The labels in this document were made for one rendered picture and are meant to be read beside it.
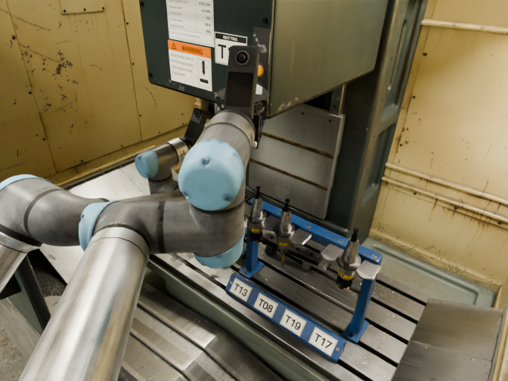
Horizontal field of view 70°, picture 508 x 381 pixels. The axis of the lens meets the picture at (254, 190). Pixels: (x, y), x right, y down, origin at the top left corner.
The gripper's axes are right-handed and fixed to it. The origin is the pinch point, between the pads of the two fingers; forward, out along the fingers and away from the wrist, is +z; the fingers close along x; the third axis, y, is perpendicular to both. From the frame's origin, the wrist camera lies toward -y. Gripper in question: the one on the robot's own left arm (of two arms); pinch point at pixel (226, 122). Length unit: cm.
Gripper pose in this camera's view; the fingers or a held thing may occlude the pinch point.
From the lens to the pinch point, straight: 127.9
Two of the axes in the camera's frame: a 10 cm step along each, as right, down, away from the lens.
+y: 0.0, 8.2, 5.7
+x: 7.5, 3.7, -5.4
